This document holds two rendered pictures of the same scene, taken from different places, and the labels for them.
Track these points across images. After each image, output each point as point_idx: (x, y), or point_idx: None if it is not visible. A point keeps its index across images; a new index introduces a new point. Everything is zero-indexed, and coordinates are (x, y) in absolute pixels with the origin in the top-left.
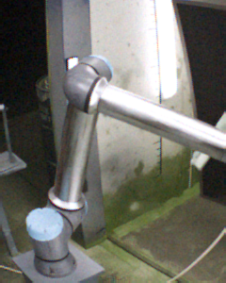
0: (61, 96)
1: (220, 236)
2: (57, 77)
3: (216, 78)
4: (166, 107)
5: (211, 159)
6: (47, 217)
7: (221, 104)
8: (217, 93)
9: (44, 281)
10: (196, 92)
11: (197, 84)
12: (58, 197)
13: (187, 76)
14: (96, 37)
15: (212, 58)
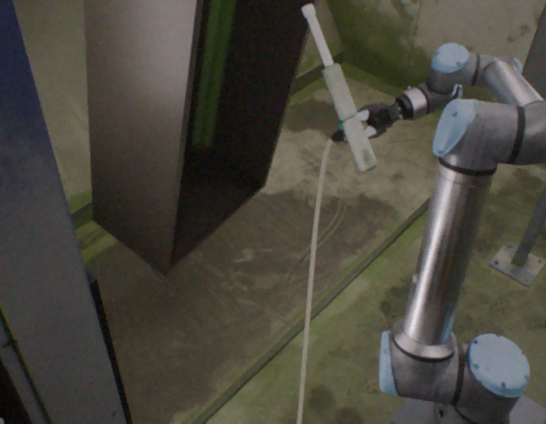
0: (91, 373)
1: (316, 236)
2: (70, 352)
3: (109, 99)
4: (519, 83)
5: (139, 224)
6: (494, 352)
7: (103, 138)
8: (109, 124)
9: (521, 422)
10: (166, 135)
11: (161, 120)
12: (450, 336)
13: (183, 113)
14: None
15: (111, 63)
